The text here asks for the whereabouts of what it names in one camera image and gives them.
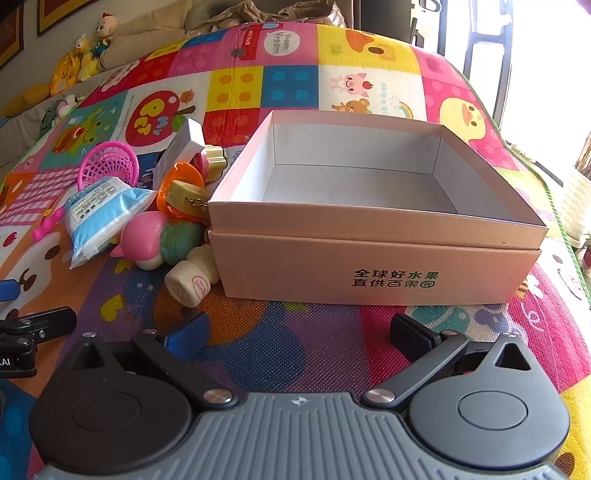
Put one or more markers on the green macaron toy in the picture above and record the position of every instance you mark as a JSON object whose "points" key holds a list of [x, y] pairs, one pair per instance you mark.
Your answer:
{"points": [[180, 240]]}

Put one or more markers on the pink white toy figure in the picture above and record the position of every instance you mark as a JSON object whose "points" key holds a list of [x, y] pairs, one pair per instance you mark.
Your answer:
{"points": [[143, 240]]}

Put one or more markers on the red round toy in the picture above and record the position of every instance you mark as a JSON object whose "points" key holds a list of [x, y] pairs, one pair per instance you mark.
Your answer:
{"points": [[201, 162]]}

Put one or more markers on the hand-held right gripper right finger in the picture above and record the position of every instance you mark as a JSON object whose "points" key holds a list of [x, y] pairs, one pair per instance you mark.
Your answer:
{"points": [[413, 336]]}

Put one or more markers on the orange plastic toy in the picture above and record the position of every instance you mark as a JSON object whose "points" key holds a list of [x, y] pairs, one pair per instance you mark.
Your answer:
{"points": [[168, 177]]}

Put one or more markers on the beige cushion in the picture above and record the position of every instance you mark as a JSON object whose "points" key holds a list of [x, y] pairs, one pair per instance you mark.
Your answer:
{"points": [[147, 44]]}

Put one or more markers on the small white box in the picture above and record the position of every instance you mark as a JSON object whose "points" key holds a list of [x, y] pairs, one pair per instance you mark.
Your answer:
{"points": [[178, 145]]}

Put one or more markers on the green white plush toy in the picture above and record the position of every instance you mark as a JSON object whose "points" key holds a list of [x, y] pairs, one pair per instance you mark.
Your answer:
{"points": [[57, 113]]}

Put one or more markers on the yellow plush doll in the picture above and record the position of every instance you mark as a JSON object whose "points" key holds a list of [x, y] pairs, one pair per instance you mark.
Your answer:
{"points": [[69, 64]]}

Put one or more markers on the dark framed picture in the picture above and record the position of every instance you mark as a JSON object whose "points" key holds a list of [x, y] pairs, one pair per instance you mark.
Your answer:
{"points": [[9, 32]]}

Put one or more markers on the colourful cartoon play mat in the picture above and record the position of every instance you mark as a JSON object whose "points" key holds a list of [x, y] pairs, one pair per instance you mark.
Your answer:
{"points": [[286, 83]]}

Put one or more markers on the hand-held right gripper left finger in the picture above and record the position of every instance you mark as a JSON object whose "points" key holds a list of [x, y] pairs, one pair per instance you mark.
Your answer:
{"points": [[184, 339]]}

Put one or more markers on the cream toy bottle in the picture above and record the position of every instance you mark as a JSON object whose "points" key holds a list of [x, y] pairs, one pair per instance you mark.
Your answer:
{"points": [[194, 281]]}

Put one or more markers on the pink toy net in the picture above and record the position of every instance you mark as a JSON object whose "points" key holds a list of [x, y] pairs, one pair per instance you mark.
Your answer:
{"points": [[111, 147]]}

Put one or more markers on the pink cardboard box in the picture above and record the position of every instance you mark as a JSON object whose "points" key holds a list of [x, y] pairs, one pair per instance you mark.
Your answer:
{"points": [[369, 258]]}

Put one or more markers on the plush doll green outfit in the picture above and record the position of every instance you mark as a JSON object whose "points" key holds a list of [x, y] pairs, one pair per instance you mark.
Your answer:
{"points": [[102, 34]]}

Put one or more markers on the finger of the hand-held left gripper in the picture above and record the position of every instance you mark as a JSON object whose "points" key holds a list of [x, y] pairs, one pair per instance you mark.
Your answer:
{"points": [[44, 325], [9, 290]]}

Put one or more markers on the yellow red framed picture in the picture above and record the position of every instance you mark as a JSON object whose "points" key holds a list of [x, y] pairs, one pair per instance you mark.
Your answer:
{"points": [[60, 14]]}

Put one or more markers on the pale yellow ridged toy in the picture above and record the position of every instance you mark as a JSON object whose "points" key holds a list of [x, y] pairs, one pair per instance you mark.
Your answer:
{"points": [[214, 159]]}

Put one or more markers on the white ribbed planter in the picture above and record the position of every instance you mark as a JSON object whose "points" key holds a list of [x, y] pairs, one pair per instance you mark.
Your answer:
{"points": [[577, 203]]}

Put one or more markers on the red flower pot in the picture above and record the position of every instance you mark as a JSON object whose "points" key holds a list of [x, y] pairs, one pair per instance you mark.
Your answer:
{"points": [[587, 258]]}

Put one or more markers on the blue white tissue packet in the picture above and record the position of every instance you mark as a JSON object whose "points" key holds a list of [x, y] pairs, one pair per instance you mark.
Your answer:
{"points": [[101, 212]]}

